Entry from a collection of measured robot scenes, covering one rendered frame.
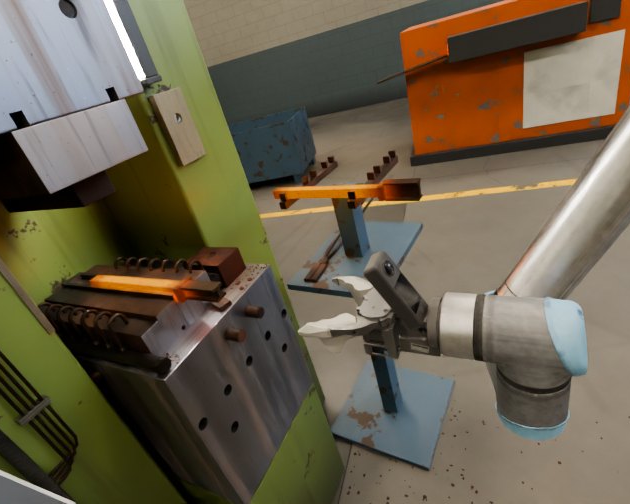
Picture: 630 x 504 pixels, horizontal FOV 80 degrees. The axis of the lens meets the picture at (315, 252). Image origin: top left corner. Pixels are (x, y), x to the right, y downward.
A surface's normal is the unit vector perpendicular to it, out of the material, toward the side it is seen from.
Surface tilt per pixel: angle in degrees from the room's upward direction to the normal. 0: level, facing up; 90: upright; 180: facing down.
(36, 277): 90
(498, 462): 0
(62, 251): 90
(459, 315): 31
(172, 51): 90
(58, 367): 90
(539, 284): 74
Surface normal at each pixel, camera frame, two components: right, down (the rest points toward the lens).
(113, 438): 0.87, 0.01
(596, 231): -0.36, 0.42
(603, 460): -0.25, -0.84
